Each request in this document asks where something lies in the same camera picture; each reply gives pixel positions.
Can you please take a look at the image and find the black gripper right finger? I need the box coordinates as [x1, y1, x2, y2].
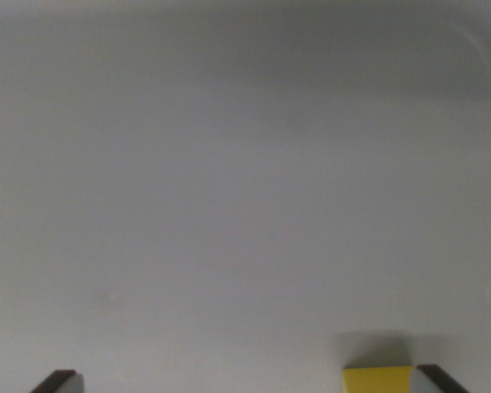
[409, 364, 472, 393]

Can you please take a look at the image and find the grey plastic bin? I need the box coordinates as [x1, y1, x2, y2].
[0, 0, 491, 393]

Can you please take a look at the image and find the yellow cube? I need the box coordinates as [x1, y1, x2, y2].
[342, 366, 414, 393]

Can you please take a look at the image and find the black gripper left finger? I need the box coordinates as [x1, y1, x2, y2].
[29, 369, 85, 393]

